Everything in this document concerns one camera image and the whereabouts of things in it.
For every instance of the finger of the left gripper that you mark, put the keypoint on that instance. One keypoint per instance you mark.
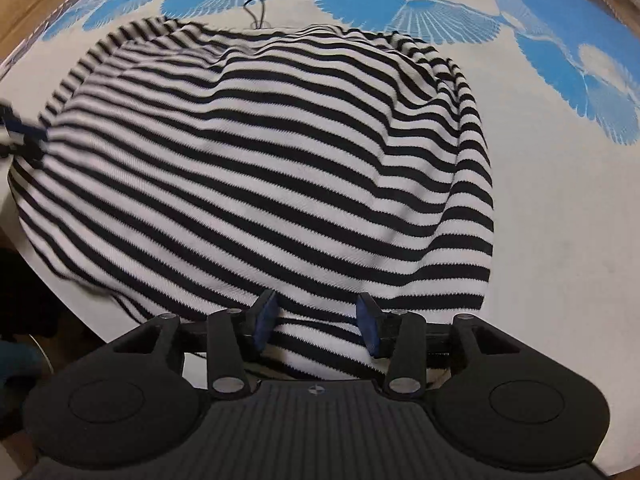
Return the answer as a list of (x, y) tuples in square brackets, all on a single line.
[(26, 140)]

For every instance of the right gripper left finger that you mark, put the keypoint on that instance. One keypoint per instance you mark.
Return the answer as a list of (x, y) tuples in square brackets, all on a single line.
[(234, 338)]

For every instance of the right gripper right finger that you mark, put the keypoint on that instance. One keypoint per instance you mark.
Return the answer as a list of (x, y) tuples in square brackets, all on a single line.
[(401, 340)]

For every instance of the striped white hooded sweater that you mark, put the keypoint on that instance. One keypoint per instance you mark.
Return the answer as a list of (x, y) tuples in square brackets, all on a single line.
[(188, 169)]

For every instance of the blue white patterned bedsheet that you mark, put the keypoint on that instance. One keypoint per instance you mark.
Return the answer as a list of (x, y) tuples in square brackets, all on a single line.
[(556, 83)]

